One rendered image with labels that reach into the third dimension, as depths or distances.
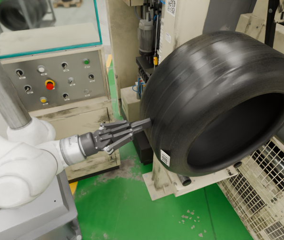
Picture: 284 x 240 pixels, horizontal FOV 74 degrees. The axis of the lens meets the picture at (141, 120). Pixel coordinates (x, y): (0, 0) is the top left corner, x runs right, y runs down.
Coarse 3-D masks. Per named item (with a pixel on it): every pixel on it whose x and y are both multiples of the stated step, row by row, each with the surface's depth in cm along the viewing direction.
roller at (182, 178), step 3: (177, 174) 88; (180, 177) 86; (183, 177) 85; (186, 177) 85; (180, 180) 86; (183, 180) 85; (186, 180) 84; (189, 180) 84; (183, 183) 84; (186, 183) 85; (189, 183) 86
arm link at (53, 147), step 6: (42, 144) 57; (48, 144) 57; (54, 144) 58; (48, 150) 53; (54, 150) 55; (60, 150) 57; (54, 156) 53; (60, 156) 57; (60, 162) 56; (66, 162) 58; (60, 168) 56
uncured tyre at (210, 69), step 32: (224, 32) 62; (160, 64) 66; (192, 64) 56; (224, 64) 51; (256, 64) 50; (160, 96) 61; (192, 96) 52; (224, 96) 50; (256, 96) 88; (160, 128) 60; (192, 128) 55; (224, 128) 100; (256, 128) 88; (160, 160) 70; (192, 160) 92; (224, 160) 84
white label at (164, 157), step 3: (162, 150) 63; (162, 153) 64; (165, 153) 62; (162, 156) 65; (165, 156) 63; (168, 156) 61; (162, 159) 66; (165, 159) 64; (168, 159) 62; (165, 162) 66; (168, 162) 64; (168, 165) 65
